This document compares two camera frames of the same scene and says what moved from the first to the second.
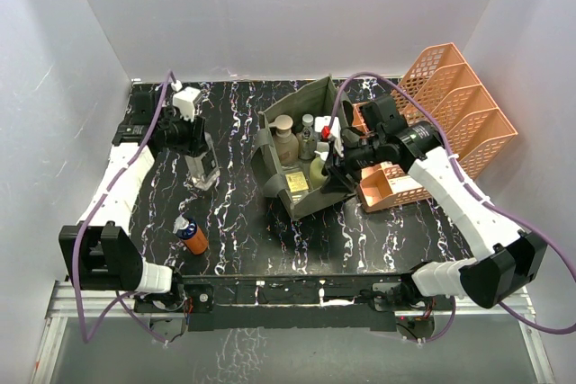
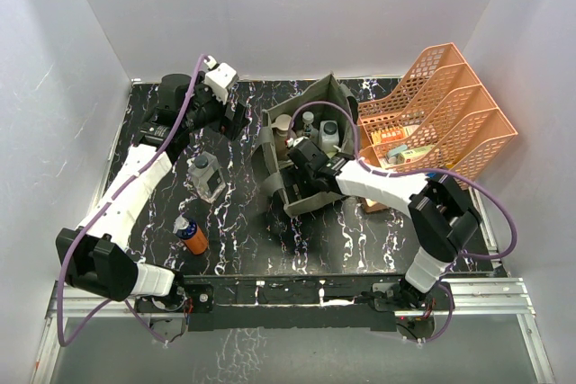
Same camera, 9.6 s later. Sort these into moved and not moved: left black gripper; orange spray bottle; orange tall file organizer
Moved: left black gripper
Not moved: orange spray bottle; orange tall file organizer
